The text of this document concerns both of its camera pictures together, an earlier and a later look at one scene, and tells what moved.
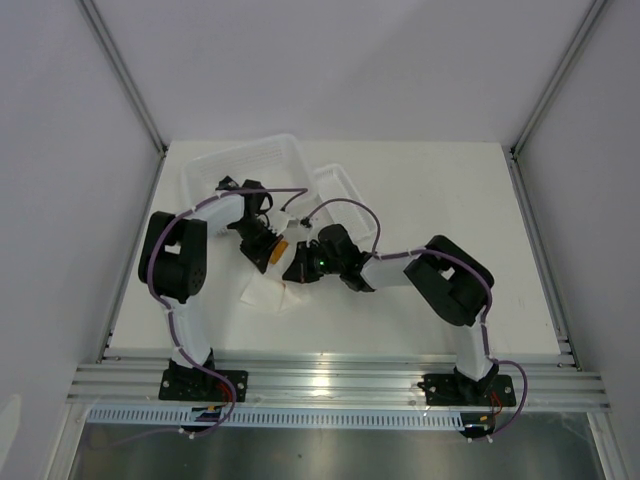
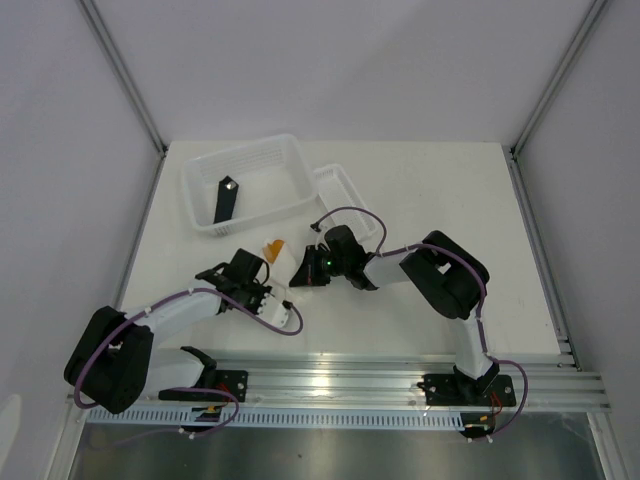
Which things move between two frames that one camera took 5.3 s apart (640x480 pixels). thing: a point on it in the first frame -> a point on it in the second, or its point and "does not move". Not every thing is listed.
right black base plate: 456,390 does not move
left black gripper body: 257,237 -> 254,293
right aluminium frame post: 585,31 does not move
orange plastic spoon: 278,251 does not move
